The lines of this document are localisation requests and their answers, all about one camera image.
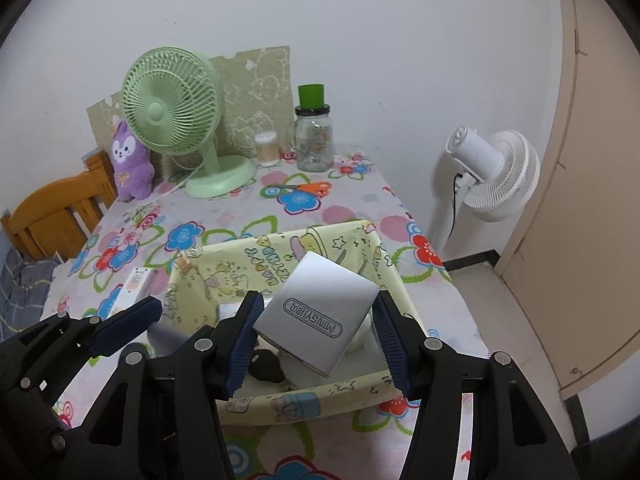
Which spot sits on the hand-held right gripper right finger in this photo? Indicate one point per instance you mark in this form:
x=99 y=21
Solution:
x=395 y=345

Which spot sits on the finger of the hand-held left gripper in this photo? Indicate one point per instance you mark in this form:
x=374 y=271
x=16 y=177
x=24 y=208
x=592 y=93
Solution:
x=130 y=325

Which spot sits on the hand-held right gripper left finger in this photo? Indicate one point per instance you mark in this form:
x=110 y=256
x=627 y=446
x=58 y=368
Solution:
x=245 y=340

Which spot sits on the yellow printed fabric storage box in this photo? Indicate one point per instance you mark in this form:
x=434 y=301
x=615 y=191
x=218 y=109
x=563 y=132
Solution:
x=235 y=260

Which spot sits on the silver rectangular box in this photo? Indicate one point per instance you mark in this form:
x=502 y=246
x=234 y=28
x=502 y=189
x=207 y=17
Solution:
x=320 y=300

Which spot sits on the white rectangular block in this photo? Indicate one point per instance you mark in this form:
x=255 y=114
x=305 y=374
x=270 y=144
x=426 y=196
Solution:
x=231 y=311

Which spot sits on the white round puff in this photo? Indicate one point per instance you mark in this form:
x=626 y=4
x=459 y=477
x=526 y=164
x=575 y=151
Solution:
x=361 y=335

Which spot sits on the small white printed box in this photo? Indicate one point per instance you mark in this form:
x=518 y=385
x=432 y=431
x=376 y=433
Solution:
x=135 y=285

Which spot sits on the grey checked cloth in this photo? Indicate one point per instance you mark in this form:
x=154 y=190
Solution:
x=25 y=280

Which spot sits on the wooden chair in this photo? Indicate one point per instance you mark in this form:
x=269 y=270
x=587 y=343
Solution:
x=50 y=210

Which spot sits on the purple plush toy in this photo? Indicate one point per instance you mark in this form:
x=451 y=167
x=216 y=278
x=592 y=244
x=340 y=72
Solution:
x=131 y=170

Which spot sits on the orange scissors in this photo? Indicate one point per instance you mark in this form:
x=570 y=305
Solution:
x=315 y=188

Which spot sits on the clear cotton swab container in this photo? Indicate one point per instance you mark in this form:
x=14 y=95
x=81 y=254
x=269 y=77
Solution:
x=266 y=152

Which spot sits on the glass jar with green lid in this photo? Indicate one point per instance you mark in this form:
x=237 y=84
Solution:
x=313 y=145

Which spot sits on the white standing fan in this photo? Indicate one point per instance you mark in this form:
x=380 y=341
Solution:
x=475 y=152

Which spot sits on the green desk fan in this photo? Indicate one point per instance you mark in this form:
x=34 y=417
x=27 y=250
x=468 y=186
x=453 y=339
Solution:
x=165 y=110

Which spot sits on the beige door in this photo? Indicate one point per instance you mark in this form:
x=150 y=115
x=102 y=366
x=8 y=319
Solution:
x=590 y=210

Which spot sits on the beige bear-print board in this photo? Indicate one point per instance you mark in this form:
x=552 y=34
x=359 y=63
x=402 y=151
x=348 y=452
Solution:
x=255 y=80

